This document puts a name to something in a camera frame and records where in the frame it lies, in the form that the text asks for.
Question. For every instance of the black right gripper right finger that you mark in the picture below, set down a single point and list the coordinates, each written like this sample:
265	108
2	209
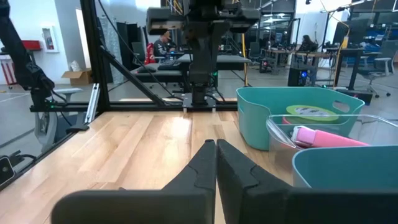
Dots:
264	205

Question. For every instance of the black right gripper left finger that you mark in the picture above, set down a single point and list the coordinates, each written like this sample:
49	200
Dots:
186	202

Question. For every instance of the pink and white stapler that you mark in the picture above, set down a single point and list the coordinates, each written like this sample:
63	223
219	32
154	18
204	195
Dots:
323	138

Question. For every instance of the green tape roll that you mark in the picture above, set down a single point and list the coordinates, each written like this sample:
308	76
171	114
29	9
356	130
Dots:
311	110

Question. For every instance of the person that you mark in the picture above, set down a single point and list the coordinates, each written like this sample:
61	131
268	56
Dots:
161	46
307	43

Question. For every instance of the black desk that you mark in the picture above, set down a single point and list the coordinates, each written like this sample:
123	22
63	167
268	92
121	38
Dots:
168	74

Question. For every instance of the clear plastic bin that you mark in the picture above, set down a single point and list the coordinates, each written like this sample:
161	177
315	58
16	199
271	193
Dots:
280	146

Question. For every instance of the light teal plastic bin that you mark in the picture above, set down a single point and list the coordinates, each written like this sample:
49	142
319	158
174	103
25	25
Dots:
255	124

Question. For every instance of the dark teal plastic bin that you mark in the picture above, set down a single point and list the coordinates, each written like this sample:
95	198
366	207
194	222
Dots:
342	168

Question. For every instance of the cardboard box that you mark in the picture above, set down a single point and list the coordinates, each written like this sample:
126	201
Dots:
79	77

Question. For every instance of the white fire extinguisher cabinet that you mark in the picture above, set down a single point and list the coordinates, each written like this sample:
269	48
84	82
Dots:
49	39

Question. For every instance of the black computer tower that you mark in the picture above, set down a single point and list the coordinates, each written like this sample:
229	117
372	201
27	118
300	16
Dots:
297	77

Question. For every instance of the grey office chair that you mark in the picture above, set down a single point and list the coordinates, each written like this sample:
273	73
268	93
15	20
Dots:
377	67

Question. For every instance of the black rig frame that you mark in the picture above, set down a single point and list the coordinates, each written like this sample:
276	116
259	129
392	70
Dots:
93	46

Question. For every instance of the silver metal bracket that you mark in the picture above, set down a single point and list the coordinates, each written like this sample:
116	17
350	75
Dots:
92	102

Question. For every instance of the black table-level camera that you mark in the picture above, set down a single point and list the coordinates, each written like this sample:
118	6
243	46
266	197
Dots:
5	171

